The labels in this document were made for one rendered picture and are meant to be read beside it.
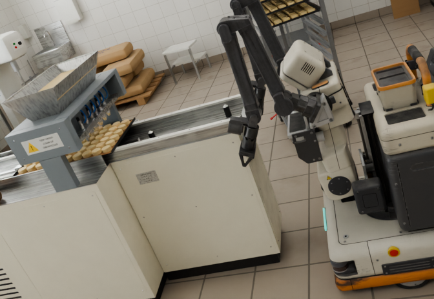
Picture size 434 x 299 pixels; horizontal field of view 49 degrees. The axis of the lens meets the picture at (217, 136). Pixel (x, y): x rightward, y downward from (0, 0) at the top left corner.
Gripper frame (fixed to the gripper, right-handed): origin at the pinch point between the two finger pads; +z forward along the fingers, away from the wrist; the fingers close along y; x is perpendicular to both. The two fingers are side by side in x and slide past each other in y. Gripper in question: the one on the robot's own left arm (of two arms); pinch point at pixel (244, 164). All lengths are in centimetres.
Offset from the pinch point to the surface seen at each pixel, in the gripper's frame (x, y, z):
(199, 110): -29, -51, 2
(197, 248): -16, -21, 71
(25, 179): -111, -16, 45
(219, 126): -15.1, -22.1, -4.7
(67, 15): -277, -445, 87
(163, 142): -40.9, -21.9, 9.6
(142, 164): -50, -21, 24
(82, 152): -84, -26, 28
